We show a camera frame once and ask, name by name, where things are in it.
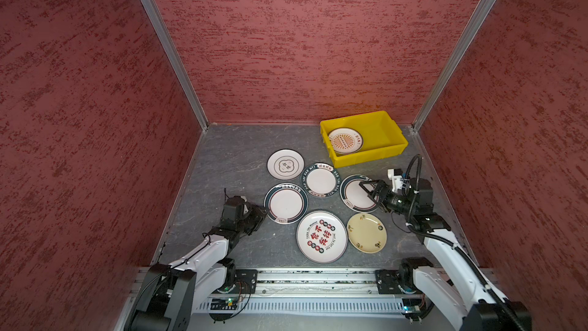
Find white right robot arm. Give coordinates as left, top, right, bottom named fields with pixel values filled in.
left=359, top=178, right=532, bottom=330

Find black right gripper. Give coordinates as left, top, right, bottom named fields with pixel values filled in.
left=358, top=179, right=415, bottom=216

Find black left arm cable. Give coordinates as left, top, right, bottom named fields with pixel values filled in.
left=132, top=187, right=240, bottom=314

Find yellow plastic bin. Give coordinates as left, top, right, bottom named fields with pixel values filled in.
left=319, top=111, right=408, bottom=168

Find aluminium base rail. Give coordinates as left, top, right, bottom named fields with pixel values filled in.
left=132, top=266, right=460, bottom=318

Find aluminium corner post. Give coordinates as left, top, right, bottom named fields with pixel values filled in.
left=412, top=0, right=497, bottom=134
left=140, top=0, right=210, bottom=133

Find white plate clover emblem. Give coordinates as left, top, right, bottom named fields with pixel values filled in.
left=266, top=149, right=305, bottom=180

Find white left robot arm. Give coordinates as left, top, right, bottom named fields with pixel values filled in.
left=122, top=196, right=268, bottom=330

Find green rim hao shi plate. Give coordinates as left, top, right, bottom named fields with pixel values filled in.
left=301, top=162, right=341, bottom=198

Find right aluminium corner post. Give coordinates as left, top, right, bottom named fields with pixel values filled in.
left=412, top=0, right=497, bottom=134

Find green red rim plate right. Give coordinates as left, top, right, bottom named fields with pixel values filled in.
left=339, top=175, right=378, bottom=213

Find left aluminium corner post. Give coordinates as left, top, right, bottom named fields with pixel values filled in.
left=140, top=0, right=210, bottom=133

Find green red rim plate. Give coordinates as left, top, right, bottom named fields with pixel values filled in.
left=339, top=175, right=378, bottom=213
left=263, top=183, right=309, bottom=225

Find large white plate red characters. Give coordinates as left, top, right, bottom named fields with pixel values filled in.
left=296, top=210, right=349, bottom=264

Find green red rim plate left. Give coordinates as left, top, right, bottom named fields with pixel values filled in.
left=263, top=183, right=309, bottom=225

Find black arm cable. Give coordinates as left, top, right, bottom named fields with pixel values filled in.
left=392, top=153, right=529, bottom=331
left=132, top=187, right=240, bottom=314

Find cream yellow plate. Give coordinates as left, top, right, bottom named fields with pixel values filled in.
left=347, top=213, right=387, bottom=254

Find white plate orange sunburst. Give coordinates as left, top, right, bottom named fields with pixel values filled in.
left=328, top=128, right=364, bottom=155

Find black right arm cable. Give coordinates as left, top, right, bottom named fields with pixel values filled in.
left=392, top=153, right=529, bottom=331

